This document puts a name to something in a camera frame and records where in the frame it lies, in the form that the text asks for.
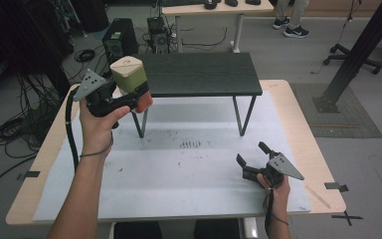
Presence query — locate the small open computer case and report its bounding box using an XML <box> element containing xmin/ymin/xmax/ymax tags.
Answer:
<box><xmin>146</xmin><ymin>16</ymin><xmax>171</xmax><ymax>55</ymax></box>

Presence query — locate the person's right hand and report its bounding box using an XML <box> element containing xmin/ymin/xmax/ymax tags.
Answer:
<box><xmin>256</xmin><ymin>172</ymin><xmax>292</xmax><ymax>216</ymax></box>

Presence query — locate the person's left hand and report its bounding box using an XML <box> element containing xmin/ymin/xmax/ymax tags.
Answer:
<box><xmin>79</xmin><ymin>98</ymin><xmax>131</xmax><ymax>157</ymax></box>

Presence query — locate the light wooden desk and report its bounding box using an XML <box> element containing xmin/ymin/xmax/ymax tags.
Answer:
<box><xmin>161</xmin><ymin>0</ymin><xmax>275</xmax><ymax>54</ymax></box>

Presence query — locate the coiled black cable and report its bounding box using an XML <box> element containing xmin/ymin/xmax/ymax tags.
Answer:
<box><xmin>74</xmin><ymin>48</ymin><xmax>96</xmax><ymax>64</ymax></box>

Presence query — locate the black metal post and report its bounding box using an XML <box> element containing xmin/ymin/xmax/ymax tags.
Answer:
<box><xmin>312</xmin><ymin>0</ymin><xmax>382</xmax><ymax>114</ymax></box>

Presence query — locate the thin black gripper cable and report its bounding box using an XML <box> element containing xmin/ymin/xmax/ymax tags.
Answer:
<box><xmin>264</xmin><ymin>187</ymin><xmax>290</xmax><ymax>237</ymax></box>

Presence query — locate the black curtain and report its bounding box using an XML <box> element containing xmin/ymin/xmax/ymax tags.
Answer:
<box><xmin>0</xmin><ymin>0</ymin><xmax>75</xmax><ymax>101</ymax></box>

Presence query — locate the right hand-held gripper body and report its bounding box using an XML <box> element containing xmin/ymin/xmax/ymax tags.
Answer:
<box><xmin>242</xmin><ymin>149</ymin><xmax>305</xmax><ymax>190</ymax></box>

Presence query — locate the black wheeled stand base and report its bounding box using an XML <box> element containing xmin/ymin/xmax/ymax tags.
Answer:
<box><xmin>322</xmin><ymin>42</ymin><xmax>382</xmax><ymax>76</ymax></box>

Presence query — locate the black computer tower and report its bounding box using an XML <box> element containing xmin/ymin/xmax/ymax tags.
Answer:
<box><xmin>101</xmin><ymin>17</ymin><xmax>139</xmax><ymax>65</ymax></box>

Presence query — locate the white table mat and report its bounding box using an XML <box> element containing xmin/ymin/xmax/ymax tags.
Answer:
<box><xmin>33</xmin><ymin>91</ymin><xmax>312</xmax><ymax>223</ymax></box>

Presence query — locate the black keyboard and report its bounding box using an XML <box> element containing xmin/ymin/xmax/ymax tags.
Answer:
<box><xmin>162</xmin><ymin>0</ymin><xmax>207</xmax><ymax>8</ymax></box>

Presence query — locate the bundle of black floor cables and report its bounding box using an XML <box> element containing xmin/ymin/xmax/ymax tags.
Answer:
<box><xmin>0</xmin><ymin>71</ymin><xmax>72</xmax><ymax>160</ymax></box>

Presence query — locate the thick black gripper cable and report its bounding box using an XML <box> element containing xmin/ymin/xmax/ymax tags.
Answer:
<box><xmin>64</xmin><ymin>87</ymin><xmax>82</xmax><ymax>174</ymax></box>

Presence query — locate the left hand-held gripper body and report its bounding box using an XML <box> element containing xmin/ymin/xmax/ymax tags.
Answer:
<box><xmin>73</xmin><ymin>68</ymin><xmax>137</xmax><ymax>130</ymax></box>

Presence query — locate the black tape cross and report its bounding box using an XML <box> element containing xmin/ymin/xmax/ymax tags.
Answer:
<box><xmin>330</xmin><ymin>210</ymin><xmax>364</xmax><ymax>227</ymax></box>

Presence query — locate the black wooden shelf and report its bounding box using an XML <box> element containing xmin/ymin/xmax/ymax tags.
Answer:
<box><xmin>130</xmin><ymin>52</ymin><xmax>264</xmax><ymax>139</ymax></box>

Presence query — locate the black tape strip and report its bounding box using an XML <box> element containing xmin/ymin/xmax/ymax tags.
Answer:
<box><xmin>323</xmin><ymin>181</ymin><xmax>350</xmax><ymax>193</ymax></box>
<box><xmin>16</xmin><ymin>169</ymin><xmax>42</xmax><ymax>182</ymax></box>

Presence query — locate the thin black wrist cord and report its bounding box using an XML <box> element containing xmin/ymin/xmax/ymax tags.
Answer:
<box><xmin>79</xmin><ymin>131</ymin><xmax>114</xmax><ymax>159</ymax></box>

